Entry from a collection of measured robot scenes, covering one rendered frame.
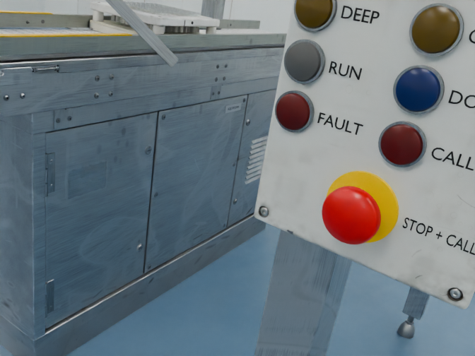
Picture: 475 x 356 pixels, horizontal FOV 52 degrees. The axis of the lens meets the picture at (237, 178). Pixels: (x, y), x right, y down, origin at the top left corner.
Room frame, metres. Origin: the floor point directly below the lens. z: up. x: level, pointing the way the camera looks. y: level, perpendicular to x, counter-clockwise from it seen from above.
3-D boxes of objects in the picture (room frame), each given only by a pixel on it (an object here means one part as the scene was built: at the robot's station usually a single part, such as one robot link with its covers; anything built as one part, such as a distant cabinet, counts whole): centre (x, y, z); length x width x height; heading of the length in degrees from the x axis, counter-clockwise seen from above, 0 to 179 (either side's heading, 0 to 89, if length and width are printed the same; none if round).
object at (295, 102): (0.35, -0.03, 0.94); 0.03 x 0.01 x 0.03; 59
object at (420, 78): (0.31, -0.10, 0.97); 0.03 x 0.01 x 0.03; 59
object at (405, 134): (0.31, -0.10, 0.94); 0.03 x 0.01 x 0.03; 59
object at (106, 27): (1.36, 0.28, 0.84); 0.24 x 0.24 x 0.02; 59
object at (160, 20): (1.36, 0.28, 0.89); 0.25 x 0.24 x 0.02; 59
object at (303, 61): (0.35, -0.03, 0.97); 0.03 x 0.01 x 0.03; 59
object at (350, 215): (0.31, -0.09, 0.89); 0.04 x 0.04 x 0.04; 59
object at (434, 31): (0.31, -0.10, 1.01); 0.03 x 0.01 x 0.03; 59
